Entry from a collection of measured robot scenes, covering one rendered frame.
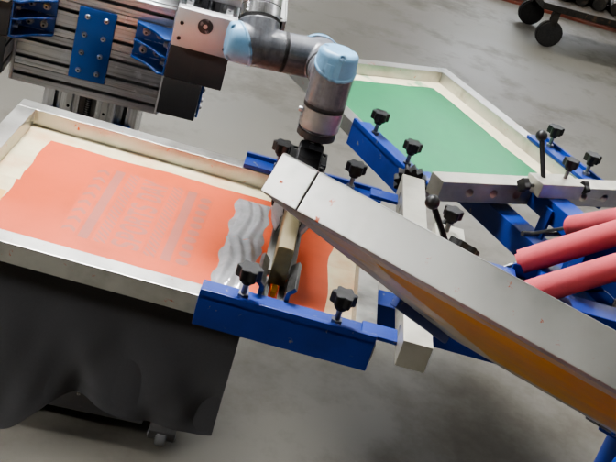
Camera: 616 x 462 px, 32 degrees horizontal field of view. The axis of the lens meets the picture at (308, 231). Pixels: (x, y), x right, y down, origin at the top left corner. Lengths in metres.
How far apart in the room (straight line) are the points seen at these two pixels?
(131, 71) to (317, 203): 1.77
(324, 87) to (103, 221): 0.47
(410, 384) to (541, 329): 2.78
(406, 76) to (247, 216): 1.24
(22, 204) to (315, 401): 1.58
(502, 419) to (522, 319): 2.80
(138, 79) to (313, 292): 0.89
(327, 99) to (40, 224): 0.55
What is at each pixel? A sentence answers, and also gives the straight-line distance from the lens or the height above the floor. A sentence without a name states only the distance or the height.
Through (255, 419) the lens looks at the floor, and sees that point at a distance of 3.20.
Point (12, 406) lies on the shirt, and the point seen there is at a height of 0.60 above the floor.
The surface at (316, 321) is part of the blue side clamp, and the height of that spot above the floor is 1.01.
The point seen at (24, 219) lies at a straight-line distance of 1.96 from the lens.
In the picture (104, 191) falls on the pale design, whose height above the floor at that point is 0.95.
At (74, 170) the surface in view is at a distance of 2.16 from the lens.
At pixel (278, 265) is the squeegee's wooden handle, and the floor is 1.02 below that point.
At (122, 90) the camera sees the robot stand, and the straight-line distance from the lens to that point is 2.63.
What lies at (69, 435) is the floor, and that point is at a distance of 2.99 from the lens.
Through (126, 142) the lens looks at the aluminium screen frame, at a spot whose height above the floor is 0.97.
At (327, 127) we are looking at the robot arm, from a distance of 1.92.
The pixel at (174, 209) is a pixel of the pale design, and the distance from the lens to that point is 2.09.
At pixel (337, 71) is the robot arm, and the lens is 1.88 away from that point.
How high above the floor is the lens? 1.90
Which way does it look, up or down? 26 degrees down
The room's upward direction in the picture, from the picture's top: 17 degrees clockwise
